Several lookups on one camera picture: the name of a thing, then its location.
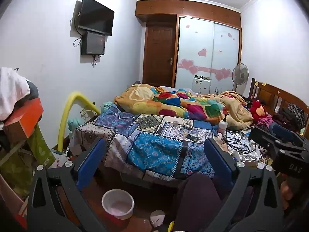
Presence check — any orange cardboard box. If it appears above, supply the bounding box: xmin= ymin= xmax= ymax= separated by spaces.
xmin=3 ymin=98 xmax=44 ymax=143

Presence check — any person's right leg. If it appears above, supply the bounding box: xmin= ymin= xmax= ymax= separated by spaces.
xmin=212 ymin=174 xmax=242 ymax=203

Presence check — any wooden overhead cabinet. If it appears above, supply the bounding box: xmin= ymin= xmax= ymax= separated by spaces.
xmin=135 ymin=0 xmax=242 ymax=28

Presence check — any white cable clump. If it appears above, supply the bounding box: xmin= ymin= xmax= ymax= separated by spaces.
xmin=180 ymin=117 xmax=194 ymax=129

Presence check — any standing electric fan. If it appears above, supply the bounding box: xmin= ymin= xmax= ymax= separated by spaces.
xmin=232 ymin=63 xmax=249 ymax=92

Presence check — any white box appliance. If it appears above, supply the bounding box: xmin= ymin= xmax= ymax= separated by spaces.
xmin=192 ymin=76 xmax=211 ymax=93

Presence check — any person's right hand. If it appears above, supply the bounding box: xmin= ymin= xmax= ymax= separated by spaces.
xmin=280 ymin=180 xmax=298 ymax=211

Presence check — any blue denim cloth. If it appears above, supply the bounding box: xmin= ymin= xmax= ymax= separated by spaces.
xmin=269 ymin=122 xmax=296 ymax=138

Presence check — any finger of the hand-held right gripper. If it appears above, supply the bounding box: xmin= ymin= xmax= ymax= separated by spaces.
xmin=248 ymin=128 xmax=306 ymax=148

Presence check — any colourful heart print blanket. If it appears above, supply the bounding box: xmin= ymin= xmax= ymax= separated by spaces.
xmin=114 ymin=83 xmax=254 ymax=130

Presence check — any person's left leg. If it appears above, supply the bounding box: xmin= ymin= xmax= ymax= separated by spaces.
xmin=172 ymin=173 xmax=224 ymax=232

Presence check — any brown wooden door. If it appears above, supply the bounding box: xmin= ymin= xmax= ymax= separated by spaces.
xmin=142 ymin=22 xmax=177 ymax=89

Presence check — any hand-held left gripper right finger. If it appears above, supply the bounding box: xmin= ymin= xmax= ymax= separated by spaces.
xmin=204 ymin=138 xmax=284 ymax=232

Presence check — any red plush toy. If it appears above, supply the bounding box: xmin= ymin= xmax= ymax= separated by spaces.
xmin=250 ymin=100 xmax=267 ymax=119

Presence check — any dark grey bundle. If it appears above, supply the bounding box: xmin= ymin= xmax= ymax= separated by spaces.
xmin=25 ymin=80 xmax=39 ymax=102

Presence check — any yellow foam tube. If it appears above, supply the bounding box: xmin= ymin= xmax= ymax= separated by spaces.
xmin=57 ymin=91 xmax=101 ymax=151

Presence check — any green leaf print box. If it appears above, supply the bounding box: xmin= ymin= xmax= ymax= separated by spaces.
xmin=0 ymin=124 xmax=56 ymax=199

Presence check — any blue patchwork blanket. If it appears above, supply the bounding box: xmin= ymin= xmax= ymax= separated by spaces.
xmin=74 ymin=106 xmax=232 ymax=182

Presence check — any white pump bottle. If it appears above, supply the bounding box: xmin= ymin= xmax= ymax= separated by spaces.
xmin=218 ymin=115 xmax=228 ymax=134

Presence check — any white moulded tray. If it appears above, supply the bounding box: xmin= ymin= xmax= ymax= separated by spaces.
xmin=241 ymin=155 xmax=260 ymax=167

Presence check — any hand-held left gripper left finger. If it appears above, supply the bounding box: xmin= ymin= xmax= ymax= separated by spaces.
xmin=26 ymin=138 xmax=109 ymax=232

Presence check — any black wall television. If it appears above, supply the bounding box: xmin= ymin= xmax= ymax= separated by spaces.
xmin=77 ymin=0 xmax=115 ymax=36

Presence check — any small black wall monitor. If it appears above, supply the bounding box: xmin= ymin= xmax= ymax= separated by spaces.
xmin=81 ymin=32 xmax=106 ymax=55

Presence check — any wooden bed headboard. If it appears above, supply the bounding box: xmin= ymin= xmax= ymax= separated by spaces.
xmin=249 ymin=78 xmax=309 ymax=126

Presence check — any black white patterned cloth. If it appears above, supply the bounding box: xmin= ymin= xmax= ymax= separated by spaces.
xmin=288 ymin=103 xmax=305 ymax=122

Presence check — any white red print bag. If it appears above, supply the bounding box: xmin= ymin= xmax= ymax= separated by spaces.
xmin=51 ymin=151 xmax=69 ymax=168

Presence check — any white crumpled paper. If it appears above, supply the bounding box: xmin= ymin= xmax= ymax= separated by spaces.
xmin=150 ymin=210 xmax=166 ymax=228

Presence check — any red cardboard box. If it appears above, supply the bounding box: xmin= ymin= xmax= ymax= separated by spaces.
xmin=14 ymin=213 xmax=28 ymax=230

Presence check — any frosted heart sticker sliding door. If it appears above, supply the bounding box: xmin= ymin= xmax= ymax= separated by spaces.
xmin=176 ymin=17 xmax=215 ymax=93
xmin=210 ymin=22 xmax=240 ymax=95

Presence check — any person's leg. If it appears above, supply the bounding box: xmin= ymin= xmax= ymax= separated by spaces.
xmin=212 ymin=174 xmax=242 ymax=203
xmin=172 ymin=173 xmax=224 ymax=232

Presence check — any dark clothes pile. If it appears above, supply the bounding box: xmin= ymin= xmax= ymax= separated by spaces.
xmin=273 ymin=106 xmax=307 ymax=132

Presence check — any pink cloth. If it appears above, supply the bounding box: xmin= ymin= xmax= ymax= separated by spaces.
xmin=256 ymin=115 xmax=273 ymax=126

